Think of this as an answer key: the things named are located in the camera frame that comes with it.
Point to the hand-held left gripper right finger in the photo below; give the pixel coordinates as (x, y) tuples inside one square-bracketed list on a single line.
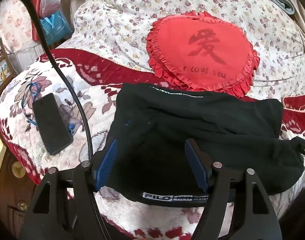
[(196, 162)]

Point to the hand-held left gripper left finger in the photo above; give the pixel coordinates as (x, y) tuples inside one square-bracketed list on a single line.
[(107, 165)]

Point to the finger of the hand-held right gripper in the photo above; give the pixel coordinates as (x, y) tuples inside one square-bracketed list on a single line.
[(303, 147)]

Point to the black pants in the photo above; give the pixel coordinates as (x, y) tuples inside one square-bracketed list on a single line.
[(192, 120)]

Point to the black smartphone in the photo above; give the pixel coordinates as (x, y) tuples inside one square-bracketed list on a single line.
[(51, 125)]

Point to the wooden cabinet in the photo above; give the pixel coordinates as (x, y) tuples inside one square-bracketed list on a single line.
[(10, 180)]

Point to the red heart-shaped frilled pillow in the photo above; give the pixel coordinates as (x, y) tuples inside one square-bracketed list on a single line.
[(205, 55)]

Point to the red and white patterned blanket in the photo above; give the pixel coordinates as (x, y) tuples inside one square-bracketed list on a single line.
[(42, 72)]

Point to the floral quilt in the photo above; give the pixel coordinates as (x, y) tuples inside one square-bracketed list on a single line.
[(112, 25)]

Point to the framed picture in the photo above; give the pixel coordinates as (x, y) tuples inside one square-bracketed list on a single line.
[(0, 75)]

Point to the blue bag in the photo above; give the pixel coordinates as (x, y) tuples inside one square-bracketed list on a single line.
[(58, 26)]

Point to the grey cloth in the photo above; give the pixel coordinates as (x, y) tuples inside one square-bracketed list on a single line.
[(280, 1)]

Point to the floral cushion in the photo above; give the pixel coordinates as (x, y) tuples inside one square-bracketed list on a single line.
[(15, 22)]

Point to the clear plastic bag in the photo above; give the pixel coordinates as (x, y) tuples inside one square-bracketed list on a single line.
[(51, 0)]

